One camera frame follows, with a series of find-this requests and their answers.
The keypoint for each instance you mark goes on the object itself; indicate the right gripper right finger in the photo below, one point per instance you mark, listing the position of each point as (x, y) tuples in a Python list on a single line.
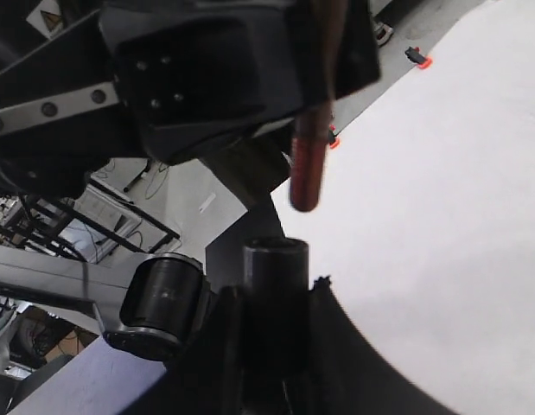
[(349, 367)]

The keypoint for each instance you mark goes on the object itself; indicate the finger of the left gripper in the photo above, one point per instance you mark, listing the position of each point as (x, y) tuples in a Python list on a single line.
[(358, 47)]

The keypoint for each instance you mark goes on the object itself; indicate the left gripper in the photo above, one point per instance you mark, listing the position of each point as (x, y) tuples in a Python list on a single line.
[(206, 73)]

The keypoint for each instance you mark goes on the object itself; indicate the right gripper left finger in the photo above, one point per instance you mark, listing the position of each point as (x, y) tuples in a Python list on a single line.
[(211, 372)]

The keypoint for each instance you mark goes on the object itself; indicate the black cylindrical sleeve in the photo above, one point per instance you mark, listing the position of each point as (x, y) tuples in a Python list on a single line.
[(275, 302)]

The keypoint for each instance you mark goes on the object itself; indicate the red threaded bolt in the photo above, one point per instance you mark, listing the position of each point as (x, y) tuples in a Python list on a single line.
[(308, 173)]

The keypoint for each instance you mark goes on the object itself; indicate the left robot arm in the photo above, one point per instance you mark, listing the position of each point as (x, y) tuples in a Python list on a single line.
[(33, 164)]

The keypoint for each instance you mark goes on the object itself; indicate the orange and black clamp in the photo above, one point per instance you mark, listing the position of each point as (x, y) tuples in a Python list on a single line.
[(333, 139), (419, 57)]

